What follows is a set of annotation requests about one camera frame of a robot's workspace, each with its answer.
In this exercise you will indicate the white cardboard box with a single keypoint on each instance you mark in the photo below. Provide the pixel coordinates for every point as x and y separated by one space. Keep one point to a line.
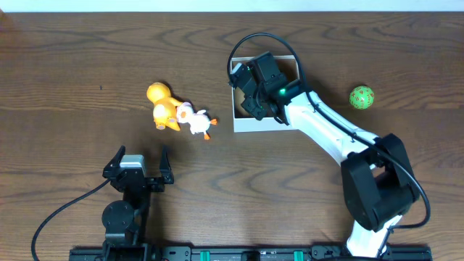
243 122

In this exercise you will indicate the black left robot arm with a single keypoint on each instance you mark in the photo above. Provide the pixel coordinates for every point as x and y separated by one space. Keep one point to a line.
125 220

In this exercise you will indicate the orange dinosaur toy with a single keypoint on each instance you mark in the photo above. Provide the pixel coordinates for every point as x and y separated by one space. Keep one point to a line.
165 106

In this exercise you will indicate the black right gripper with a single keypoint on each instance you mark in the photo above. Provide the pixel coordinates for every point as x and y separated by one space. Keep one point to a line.
247 103

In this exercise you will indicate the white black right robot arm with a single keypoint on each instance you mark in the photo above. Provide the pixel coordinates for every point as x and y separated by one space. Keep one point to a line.
378 182

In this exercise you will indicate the green number ball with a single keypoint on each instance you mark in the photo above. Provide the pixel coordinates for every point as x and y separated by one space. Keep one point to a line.
361 97

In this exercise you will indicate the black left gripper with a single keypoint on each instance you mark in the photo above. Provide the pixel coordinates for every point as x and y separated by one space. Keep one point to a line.
138 180

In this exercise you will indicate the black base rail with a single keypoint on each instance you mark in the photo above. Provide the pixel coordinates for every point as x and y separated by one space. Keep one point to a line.
232 253

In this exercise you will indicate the white pink duck toy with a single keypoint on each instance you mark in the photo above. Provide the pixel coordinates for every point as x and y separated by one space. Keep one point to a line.
199 121

